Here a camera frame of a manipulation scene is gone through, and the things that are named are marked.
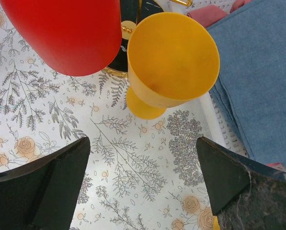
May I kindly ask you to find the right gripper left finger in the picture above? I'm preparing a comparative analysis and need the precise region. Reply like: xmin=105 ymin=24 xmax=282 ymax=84
xmin=0 ymin=137 xmax=91 ymax=230

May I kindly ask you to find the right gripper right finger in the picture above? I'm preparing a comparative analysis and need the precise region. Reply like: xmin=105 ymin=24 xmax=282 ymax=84
xmin=196 ymin=137 xmax=286 ymax=230

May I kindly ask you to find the red plastic wine glass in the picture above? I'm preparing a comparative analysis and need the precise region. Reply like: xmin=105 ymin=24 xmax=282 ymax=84
xmin=0 ymin=0 xmax=122 ymax=76

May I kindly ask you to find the gold wine glass rack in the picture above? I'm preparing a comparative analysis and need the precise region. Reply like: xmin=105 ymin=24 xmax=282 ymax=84
xmin=103 ymin=0 xmax=194 ymax=79

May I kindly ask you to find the magenta plastic goblet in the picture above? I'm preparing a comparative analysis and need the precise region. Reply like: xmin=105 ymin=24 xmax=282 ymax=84
xmin=213 ymin=216 xmax=220 ymax=230

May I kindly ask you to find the white plastic basket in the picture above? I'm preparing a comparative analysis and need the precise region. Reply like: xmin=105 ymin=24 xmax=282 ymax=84
xmin=157 ymin=0 xmax=251 ymax=156

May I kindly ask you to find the blue folded cloth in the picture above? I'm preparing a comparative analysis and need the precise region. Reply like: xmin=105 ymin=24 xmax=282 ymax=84
xmin=208 ymin=0 xmax=286 ymax=168

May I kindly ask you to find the left yellow plastic goblet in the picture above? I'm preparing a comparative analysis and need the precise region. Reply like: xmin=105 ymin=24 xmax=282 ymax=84
xmin=126 ymin=12 xmax=220 ymax=119

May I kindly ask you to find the pink folded cloth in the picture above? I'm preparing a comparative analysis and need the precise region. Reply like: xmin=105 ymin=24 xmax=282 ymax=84
xmin=186 ymin=0 xmax=251 ymax=28

